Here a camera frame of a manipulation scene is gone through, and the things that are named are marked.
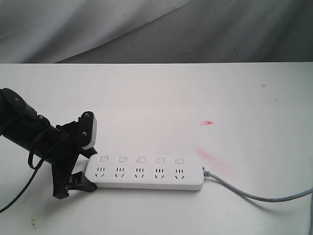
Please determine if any white five-outlet power strip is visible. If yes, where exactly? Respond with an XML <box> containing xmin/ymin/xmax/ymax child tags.
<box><xmin>85</xmin><ymin>154</ymin><xmax>204</xmax><ymax>191</ymax></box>

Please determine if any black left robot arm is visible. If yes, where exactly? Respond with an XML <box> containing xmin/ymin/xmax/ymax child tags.
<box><xmin>0</xmin><ymin>88</ymin><xmax>97</xmax><ymax>199</ymax></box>

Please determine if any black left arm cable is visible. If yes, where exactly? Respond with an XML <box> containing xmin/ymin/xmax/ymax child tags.
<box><xmin>0</xmin><ymin>127</ymin><xmax>68</xmax><ymax>213</ymax></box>

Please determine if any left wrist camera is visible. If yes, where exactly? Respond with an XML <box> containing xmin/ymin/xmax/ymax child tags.
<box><xmin>78</xmin><ymin>111</ymin><xmax>97</xmax><ymax>150</ymax></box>

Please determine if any grey backdrop cloth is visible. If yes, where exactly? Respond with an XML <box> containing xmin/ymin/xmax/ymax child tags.
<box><xmin>0</xmin><ymin>0</ymin><xmax>313</xmax><ymax>64</ymax></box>

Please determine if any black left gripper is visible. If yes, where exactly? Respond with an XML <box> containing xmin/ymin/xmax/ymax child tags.
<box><xmin>51</xmin><ymin>123</ymin><xmax>97</xmax><ymax>199</ymax></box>

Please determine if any grey power cable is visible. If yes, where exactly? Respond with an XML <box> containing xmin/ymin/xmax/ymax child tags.
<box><xmin>201</xmin><ymin>167</ymin><xmax>313</xmax><ymax>204</ymax></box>

